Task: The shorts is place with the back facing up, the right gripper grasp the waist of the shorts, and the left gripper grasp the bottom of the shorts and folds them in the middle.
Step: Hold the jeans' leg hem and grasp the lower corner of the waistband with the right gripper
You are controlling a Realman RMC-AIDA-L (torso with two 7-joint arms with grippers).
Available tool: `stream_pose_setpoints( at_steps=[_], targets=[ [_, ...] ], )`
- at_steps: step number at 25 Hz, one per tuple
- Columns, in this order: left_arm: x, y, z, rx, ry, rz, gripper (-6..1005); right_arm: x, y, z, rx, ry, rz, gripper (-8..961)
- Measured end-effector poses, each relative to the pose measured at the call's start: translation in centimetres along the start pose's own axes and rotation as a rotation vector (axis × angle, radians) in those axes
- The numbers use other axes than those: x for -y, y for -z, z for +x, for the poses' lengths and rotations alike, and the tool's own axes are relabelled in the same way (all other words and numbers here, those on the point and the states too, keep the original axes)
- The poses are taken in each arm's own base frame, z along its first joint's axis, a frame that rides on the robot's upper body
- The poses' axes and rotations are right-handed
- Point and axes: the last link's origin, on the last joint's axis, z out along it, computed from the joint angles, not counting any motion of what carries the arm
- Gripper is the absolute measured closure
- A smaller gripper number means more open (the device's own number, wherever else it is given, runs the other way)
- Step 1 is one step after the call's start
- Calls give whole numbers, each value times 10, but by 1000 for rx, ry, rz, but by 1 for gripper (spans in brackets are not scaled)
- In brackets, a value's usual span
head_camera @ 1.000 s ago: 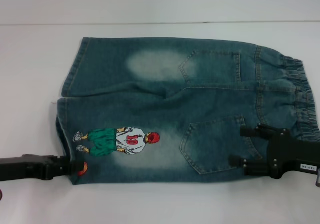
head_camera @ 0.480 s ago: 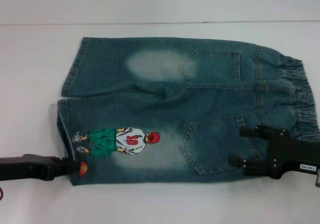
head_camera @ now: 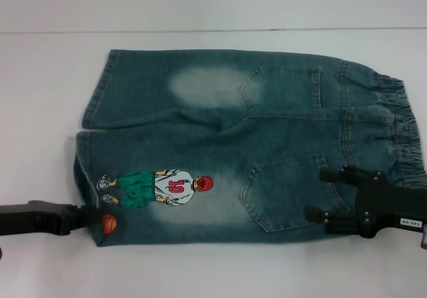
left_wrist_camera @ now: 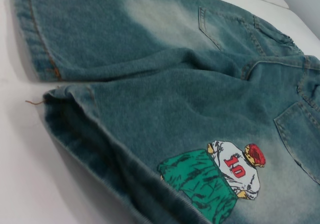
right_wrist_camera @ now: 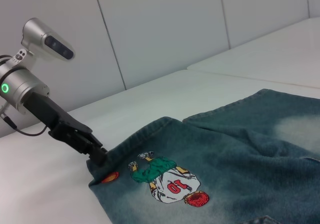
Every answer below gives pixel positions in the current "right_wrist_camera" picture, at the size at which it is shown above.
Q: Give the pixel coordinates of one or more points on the blue denim shorts with embroidery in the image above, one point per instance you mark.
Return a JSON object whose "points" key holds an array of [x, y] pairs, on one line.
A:
{"points": [[237, 159]]}

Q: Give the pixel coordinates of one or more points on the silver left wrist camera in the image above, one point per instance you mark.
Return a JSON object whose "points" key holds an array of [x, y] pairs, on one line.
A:
{"points": [[47, 39]]}

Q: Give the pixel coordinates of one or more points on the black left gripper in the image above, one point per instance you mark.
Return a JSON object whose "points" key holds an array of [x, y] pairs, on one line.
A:
{"points": [[60, 126]]}

